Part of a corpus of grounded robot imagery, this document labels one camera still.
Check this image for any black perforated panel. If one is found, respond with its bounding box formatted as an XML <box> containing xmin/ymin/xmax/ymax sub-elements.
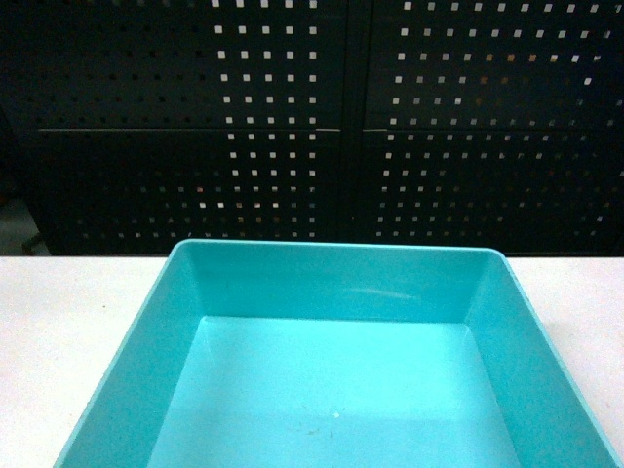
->
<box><xmin>355</xmin><ymin>1</ymin><xmax>623</xmax><ymax>255</ymax></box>
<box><xmin>1</xmin><ymin>1</ymin><xmax>357</xmax><ymax>255</ymax></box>

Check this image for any black perforated panel left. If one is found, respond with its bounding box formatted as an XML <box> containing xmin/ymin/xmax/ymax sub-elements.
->
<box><xmin>1</xmin><ymin>1</ymin><xmax>357</xmax><ymax>255</ymax></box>

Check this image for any black perforated panel right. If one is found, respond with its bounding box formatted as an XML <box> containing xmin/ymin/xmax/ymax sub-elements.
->
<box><xmin>355</xmin><ymin>1</ymin><xmax>623</xmax><ymax>255</ymax></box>

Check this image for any teal plastic bin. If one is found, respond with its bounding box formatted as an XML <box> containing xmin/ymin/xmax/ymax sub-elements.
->
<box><xmin>57</xmin><ymin>239</ymin><xmax>621</xmax><ymax>467</ymax></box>

